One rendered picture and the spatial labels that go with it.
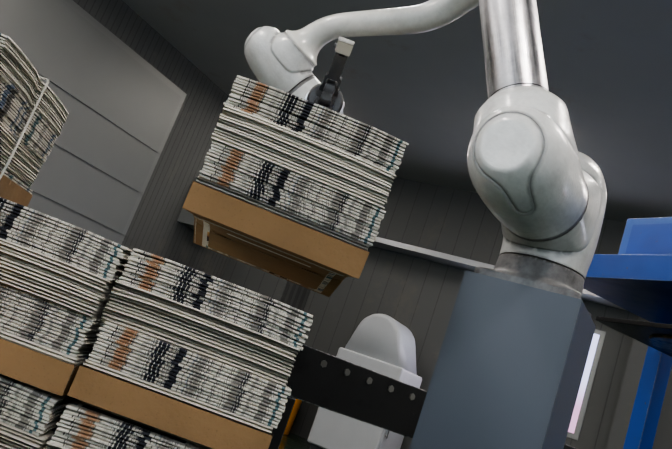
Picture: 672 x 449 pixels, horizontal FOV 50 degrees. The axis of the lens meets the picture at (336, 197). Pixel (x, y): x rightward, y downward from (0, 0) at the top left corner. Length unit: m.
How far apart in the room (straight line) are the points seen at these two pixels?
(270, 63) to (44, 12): 5.11
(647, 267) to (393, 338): 4.94
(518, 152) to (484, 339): 0.33
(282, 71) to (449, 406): 0.80
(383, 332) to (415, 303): 0.96
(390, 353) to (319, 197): 6.47
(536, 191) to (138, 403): 0.64
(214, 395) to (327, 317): 7.76
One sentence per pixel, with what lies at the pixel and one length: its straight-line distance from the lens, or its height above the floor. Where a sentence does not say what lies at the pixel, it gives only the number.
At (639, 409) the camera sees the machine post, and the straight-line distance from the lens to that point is 3.48.
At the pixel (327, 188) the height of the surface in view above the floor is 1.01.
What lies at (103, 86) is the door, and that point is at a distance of 7.06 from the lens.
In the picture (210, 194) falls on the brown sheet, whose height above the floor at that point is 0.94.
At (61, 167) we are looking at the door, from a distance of 6.87.
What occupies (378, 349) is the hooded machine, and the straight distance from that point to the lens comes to 7.57.
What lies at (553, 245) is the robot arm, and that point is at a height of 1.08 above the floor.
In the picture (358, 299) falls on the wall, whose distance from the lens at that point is 8.69.
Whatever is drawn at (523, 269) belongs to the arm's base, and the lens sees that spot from 1.27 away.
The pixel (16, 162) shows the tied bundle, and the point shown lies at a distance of 1.40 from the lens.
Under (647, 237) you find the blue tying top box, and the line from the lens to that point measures 3.07.
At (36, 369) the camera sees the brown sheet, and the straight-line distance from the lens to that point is 1.09.
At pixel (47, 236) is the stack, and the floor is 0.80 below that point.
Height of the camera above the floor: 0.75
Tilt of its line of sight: 13 degrees up
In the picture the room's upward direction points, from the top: 20 degrees clockwise
